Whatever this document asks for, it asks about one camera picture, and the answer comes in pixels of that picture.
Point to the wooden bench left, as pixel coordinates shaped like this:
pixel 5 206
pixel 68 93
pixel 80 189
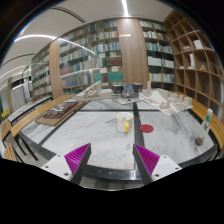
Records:
pixel 9 152

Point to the white mug yellow handle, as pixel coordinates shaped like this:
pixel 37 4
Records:
pixel 124 121

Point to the wooden open cubby shelf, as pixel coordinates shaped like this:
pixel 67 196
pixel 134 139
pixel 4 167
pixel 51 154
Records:
pixel 198 70

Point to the red round coaster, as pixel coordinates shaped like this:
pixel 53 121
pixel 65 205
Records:
pixel 146 128

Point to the dark building model centre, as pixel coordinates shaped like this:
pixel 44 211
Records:
pixel 127 93

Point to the white architectural model left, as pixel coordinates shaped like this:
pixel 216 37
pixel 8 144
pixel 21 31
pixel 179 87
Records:
pixel 94 92

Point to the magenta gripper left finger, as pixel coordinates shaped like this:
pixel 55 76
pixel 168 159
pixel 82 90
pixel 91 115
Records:
pixel 77 161

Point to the clear plastic water bottle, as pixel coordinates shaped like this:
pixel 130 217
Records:
pixel 204 129

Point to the large book-filled bookshelf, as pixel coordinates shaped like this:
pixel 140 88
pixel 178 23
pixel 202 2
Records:
pixel 108 51

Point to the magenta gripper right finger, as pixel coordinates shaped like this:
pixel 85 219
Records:
pixel 146 162

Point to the brown architectural model board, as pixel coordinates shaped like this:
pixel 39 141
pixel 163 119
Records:
pixel 58 113

